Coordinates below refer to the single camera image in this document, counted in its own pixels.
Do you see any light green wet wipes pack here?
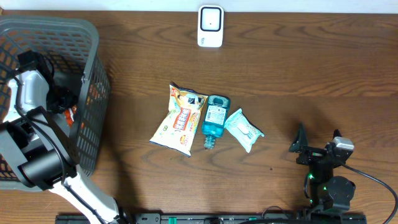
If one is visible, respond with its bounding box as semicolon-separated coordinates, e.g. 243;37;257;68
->
224;108;265;153

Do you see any blue mouthwash bottle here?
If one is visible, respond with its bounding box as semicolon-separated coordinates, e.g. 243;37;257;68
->
201;95;231;150

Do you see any yellow snack bag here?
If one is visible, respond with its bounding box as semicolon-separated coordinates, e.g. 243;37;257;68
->
150;83;208;157

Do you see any orange snack bar wrapper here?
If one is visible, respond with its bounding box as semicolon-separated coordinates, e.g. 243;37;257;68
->
64;105;77;127

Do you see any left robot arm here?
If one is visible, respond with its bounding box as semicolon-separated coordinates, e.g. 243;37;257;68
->
1;50;132;223

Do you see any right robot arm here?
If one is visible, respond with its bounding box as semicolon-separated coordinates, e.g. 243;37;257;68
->
289;124;356;217

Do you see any grey plastic shopping basket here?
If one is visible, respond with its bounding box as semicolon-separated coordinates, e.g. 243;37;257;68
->
1;16;110;192

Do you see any black right camera cable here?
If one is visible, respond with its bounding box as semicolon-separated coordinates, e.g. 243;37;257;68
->
341;164;398;224

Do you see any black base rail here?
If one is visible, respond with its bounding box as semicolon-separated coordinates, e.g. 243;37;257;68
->
55;212;368;224

